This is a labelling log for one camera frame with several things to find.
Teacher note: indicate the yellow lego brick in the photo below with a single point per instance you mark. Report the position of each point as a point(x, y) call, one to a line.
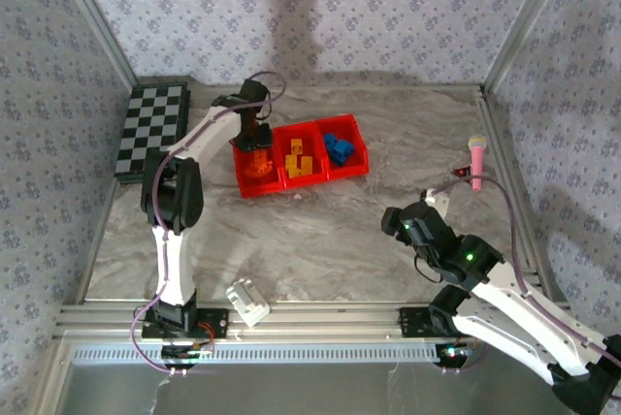
point(297, 145)
point(306, 166)

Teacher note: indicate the orange lego arch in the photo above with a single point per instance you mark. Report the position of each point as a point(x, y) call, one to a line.
point(258, 174)

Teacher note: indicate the yellow half-round lego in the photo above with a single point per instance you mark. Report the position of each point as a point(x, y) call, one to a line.
point(292, 166)

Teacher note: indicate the red three-compartment bin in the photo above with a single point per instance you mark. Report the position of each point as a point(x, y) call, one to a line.
point(347, 173)

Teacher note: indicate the small blue lego brick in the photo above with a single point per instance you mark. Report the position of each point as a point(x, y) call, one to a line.
point(338, 160)

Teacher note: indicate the large blue lego brick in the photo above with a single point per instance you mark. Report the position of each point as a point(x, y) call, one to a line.
point(344, 148)

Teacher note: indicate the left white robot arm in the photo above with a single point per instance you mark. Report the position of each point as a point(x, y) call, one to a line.
point(172, 264)

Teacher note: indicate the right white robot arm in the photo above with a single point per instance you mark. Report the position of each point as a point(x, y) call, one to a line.
point(524, 318)

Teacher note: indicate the small red triangle piece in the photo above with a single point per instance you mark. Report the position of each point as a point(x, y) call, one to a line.
point(463, 173)

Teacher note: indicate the pink toy microphone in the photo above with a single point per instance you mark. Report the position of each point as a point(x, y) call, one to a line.
point(477, 163)

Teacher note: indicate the black and grey chessboard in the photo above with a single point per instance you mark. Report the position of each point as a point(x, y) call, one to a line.
point(150, 134)

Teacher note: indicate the right base circuit board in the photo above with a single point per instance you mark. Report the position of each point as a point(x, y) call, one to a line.
point(453, 353)

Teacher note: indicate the base circuit board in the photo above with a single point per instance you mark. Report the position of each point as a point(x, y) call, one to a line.
point(453, 353)
point(186, 352)

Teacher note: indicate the white plastic printed part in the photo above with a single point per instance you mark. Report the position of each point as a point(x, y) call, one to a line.
point(247, 303)

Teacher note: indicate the left base circuit board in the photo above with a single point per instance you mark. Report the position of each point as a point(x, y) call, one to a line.
point(186, 352)

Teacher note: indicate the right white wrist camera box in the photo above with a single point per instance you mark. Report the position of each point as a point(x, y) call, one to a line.
point(438, 201)

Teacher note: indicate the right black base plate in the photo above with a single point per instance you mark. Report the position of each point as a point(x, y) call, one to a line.
point(410, 323)

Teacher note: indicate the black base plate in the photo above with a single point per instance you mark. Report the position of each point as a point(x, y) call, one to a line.
point(216, 323)
point(410, 323)

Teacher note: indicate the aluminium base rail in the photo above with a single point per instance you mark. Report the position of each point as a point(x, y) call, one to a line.
point(330, 318)

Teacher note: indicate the right aluminium side rail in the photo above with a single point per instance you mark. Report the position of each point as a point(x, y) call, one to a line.
point(519, 153)

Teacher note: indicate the left aluminium frame post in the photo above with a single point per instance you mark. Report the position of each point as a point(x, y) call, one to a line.
point(92, 17)

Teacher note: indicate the aluminium frame post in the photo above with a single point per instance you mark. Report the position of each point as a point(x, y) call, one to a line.
point(529, 17)
point(92, 17)

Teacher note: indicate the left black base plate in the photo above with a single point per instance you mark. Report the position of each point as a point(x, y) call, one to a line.
point(216, 323)

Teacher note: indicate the right aluminium frame post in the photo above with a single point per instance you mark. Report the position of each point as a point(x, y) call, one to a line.
point(529, 17)

